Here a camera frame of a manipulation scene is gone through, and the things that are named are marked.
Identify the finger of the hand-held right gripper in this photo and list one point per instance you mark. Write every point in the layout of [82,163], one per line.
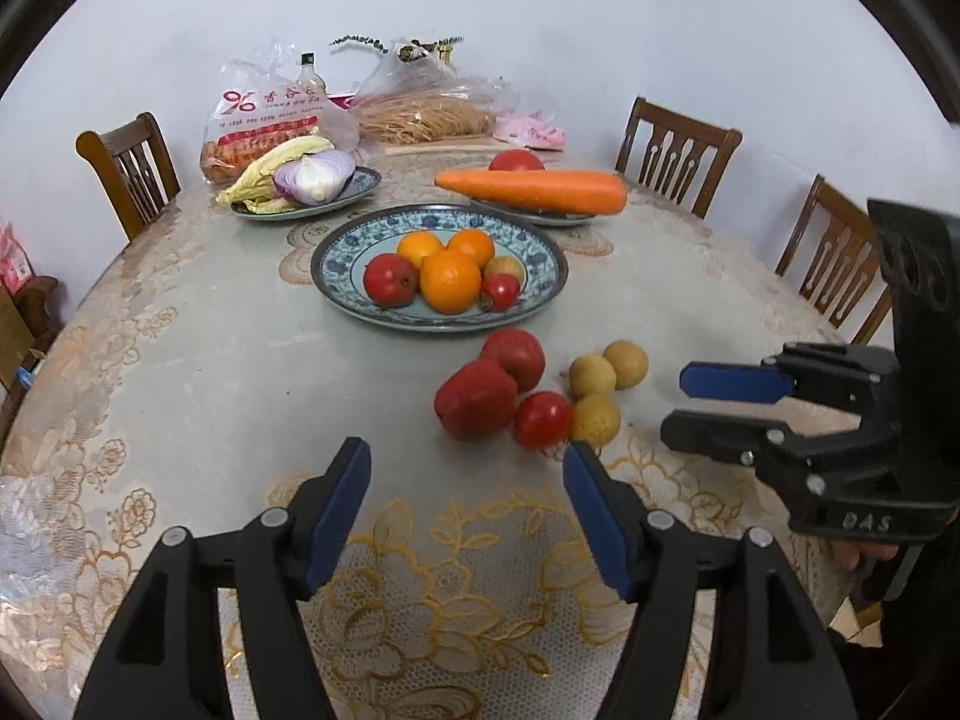
[720,435]
[739,382]

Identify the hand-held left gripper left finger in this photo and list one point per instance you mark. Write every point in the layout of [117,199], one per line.
[341,517]

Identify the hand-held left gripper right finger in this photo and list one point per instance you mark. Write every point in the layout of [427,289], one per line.
[600,525]

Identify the tan longan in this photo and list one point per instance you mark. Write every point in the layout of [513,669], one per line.
[626,364]
[591,376]
[595,420]
[504,266]

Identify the small red tomato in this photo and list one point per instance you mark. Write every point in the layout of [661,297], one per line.
[541,420]
[500,291]

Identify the red apple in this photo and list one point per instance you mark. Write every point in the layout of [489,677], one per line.
[390,279]
[476,399]
[514,356]

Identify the orange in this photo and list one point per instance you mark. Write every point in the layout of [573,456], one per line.
[418,247]
[450,281]
[471,246]

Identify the blue patterned plate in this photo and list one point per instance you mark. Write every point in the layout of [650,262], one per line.
[352,255]

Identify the person's right hand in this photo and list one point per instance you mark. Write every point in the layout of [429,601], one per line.
[862,553]

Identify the wooden chair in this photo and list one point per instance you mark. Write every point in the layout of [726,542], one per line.
[131,172]
[675,150]
[836,255]

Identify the floral lace tablecloth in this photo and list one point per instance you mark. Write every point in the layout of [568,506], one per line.
[225,360]

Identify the plate under carrot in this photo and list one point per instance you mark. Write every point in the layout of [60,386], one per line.
[540,217]

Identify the large carrot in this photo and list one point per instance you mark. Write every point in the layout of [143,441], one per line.
[532,190]

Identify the large red tomato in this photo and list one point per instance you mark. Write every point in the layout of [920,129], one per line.
[516,161]

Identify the pink packet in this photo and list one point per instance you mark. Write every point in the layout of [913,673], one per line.
[532,131]

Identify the plate under cabbage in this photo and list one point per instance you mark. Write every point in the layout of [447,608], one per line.
[361,187]

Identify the halved red onion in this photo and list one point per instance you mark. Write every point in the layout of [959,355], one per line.
[313,176]

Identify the napa cabbage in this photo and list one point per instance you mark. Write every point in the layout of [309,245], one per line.
[274,165]

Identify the brown cardboard box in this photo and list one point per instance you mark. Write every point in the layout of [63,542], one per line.
[9,341]

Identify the wooden cutting board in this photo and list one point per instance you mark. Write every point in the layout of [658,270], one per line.
[435,146]

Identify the red print snack bag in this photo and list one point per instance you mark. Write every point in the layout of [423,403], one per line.
[262,120]

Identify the clear bag of noodles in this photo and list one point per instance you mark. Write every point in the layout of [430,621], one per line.
[427,116]

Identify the red box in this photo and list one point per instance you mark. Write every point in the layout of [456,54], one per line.
[341,99]

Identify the pink plastic bag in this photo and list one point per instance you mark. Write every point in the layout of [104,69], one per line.
[11,255]

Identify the brass vase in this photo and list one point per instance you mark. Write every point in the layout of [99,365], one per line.
[444,54]

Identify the glass bottle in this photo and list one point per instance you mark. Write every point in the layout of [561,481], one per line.
[309,75]

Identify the dried flower sprig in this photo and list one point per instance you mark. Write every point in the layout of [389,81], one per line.
[360,41]

